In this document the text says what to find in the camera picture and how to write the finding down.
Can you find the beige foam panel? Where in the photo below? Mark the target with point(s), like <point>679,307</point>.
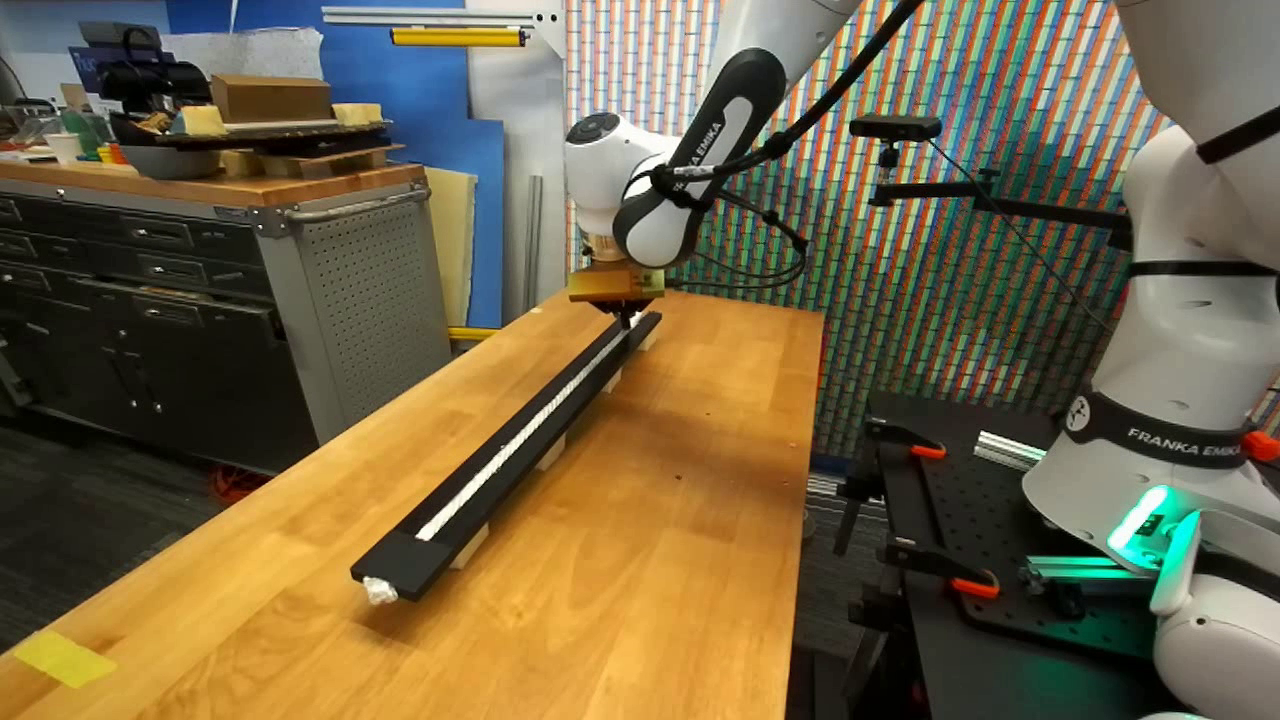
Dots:
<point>450,241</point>

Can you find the yellow bar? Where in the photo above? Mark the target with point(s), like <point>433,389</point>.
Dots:
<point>462,37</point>

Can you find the yellow wrist camera mount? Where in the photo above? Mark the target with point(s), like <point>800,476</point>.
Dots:
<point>609,280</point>

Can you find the teal green object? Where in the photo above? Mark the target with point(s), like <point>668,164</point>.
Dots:
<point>85,135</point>

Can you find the black breadboard base table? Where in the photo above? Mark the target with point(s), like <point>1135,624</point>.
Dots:
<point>987,674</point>

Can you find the yellow tape patch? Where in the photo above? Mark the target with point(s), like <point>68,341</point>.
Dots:
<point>63,662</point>

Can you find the wooden cabinet top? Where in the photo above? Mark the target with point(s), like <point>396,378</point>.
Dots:
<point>200,186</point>

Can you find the silver aluminium extrusion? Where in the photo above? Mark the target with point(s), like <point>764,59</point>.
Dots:
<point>1005,449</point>

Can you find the grey perforated metal cabinet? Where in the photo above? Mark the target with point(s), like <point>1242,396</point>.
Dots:
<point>344,307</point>

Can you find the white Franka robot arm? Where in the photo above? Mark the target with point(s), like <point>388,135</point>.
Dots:
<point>1201,335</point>

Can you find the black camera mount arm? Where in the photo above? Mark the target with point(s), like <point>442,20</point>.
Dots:
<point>935,195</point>

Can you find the wooden support block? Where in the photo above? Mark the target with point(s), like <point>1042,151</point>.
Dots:
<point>314,161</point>

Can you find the yellow foam block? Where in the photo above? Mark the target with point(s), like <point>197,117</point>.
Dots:
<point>200,121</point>
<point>361,117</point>

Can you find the long black grooved rail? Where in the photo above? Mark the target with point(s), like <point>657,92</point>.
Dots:
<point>416,567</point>

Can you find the black equipment pile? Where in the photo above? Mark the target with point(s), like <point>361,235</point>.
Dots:
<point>133,64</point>

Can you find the perforated backdrop panel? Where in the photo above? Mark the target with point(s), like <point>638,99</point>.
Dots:
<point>935,346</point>

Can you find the black exterior camera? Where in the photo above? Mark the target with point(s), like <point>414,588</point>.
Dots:
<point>895,131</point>

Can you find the yellow floor strip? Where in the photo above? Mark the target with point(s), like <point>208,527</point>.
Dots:
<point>468,337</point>

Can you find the brown cardboard box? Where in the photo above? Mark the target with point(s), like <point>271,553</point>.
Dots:
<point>273,100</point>

